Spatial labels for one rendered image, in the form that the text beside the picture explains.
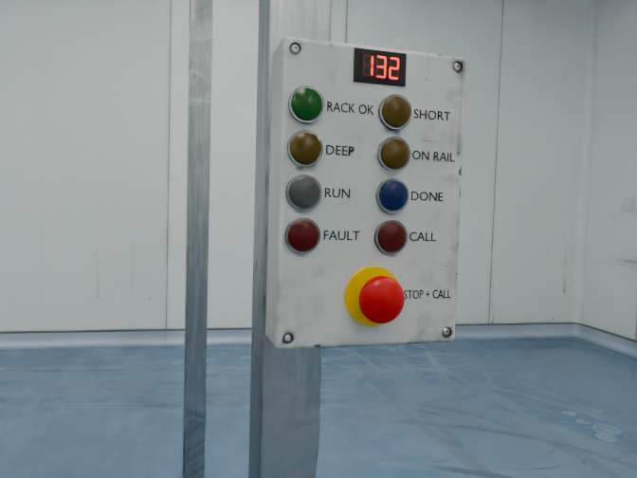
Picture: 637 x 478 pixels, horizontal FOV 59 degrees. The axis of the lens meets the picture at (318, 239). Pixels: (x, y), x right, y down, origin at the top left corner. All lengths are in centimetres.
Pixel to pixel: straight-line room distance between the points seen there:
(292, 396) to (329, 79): 30
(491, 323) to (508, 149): 132
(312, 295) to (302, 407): 13
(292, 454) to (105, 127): 346
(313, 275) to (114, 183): 344
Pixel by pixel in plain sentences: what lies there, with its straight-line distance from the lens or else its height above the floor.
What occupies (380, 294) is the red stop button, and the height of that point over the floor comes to 86.
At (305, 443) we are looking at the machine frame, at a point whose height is 70.
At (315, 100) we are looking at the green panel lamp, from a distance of 47.
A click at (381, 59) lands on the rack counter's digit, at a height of 106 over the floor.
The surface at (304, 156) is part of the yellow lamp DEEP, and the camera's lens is 46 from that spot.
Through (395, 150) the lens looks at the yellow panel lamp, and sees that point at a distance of 49.
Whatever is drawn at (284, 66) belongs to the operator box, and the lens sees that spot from 48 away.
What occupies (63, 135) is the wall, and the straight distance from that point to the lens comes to 395.
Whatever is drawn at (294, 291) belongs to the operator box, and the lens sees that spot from 47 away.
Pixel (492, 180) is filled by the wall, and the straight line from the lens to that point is 440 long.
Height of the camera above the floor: 93
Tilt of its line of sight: 3 degrees down
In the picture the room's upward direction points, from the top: 2 degrees clockwise
